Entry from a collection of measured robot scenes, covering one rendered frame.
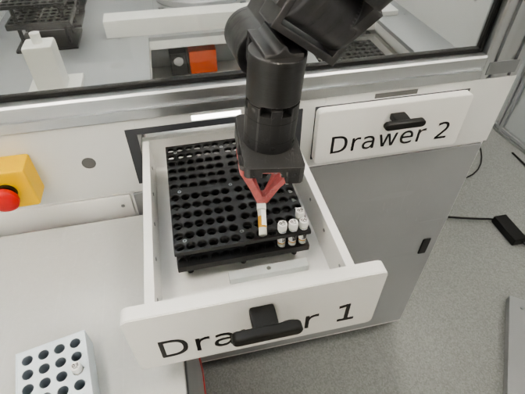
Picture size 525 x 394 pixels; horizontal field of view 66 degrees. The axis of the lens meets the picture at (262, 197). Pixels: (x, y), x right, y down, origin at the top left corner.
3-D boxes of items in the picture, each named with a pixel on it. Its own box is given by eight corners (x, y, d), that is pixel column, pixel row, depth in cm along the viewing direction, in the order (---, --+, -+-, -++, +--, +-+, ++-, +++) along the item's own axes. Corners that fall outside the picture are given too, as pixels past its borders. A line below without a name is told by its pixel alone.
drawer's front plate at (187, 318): (371, 321, 52) (389, 270, 44) (141, 370, 48) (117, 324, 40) (366, 309, 53) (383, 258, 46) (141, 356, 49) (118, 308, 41)
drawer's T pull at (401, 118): (425, 127, 70) (427, 119, 69) (384, 132, 69) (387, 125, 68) (415, 115, 72) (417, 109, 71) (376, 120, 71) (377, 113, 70)
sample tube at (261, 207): (265, 238, 52) (262, 205, 54) (269, 234, 51) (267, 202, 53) (256, 236, 52) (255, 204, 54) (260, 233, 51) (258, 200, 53)
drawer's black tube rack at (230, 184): (307, 260, 57) (311, 230, 52) (181, 284, 54) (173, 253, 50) (270, 162, 72) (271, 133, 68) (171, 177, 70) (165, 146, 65)
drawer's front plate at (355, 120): (455, 144, 80) (475, 94, 72) (313, 164, 75) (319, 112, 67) (449, 138, 81) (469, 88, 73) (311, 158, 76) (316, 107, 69)
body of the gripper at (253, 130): (244, 182, 43) (247, 123, 37) (234, 127, 50) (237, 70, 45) (303, 180, 44) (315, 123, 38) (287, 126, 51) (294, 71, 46)
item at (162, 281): (355, 306, 52) (363, 278, 48) (152, 347, 48) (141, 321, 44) (279, 130, 80) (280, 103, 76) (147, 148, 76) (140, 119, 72)
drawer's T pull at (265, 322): (303, 334, 42) (304, 327, 41) (233, 349, 41) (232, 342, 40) (294, 304, 45) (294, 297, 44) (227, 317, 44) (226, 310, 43)
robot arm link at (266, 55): (258, 54, 35) (319, 50, 36) (237, 23, 39) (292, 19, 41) (253, 122, 40) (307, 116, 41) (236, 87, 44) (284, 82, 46)
